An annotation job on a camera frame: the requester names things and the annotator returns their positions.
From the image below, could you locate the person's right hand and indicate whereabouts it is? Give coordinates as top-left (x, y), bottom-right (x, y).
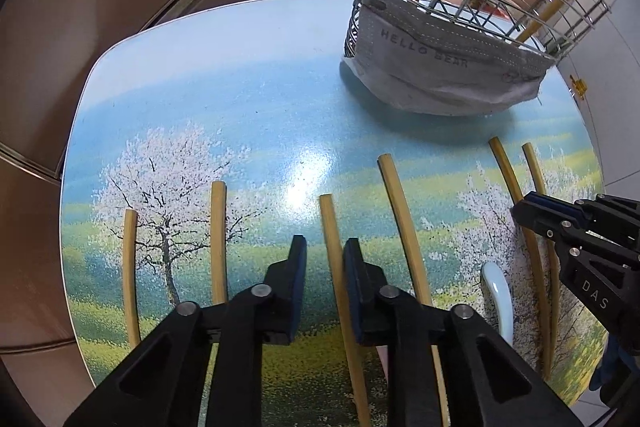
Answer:
top-left (592, 336), bottom-right (624, 406)

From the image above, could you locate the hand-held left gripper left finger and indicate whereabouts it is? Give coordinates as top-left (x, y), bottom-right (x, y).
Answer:
top-left (64, 234), bottom-right (307, 427)

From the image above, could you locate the white ceramic spoon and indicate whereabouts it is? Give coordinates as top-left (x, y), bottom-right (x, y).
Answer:
top-left (481, 264), bottom-right (516, 349)

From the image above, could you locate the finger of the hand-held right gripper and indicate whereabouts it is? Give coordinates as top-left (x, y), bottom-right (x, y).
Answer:
top-left (526, 190), bottom-right (640, 254)
top-left (510, 200), bottom-right (640, 326)

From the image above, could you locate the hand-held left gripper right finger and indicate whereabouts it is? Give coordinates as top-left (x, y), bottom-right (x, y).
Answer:
top-left (343, 238), bottom-right (584, 427)

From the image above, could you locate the pink ceramic spoon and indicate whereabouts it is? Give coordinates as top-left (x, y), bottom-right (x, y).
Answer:
top-left (375, 346), bottom-right (394, 383)

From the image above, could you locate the grey face mask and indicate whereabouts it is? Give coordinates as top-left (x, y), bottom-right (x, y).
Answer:
top-left (341, 0), bottom-right (557, 118)

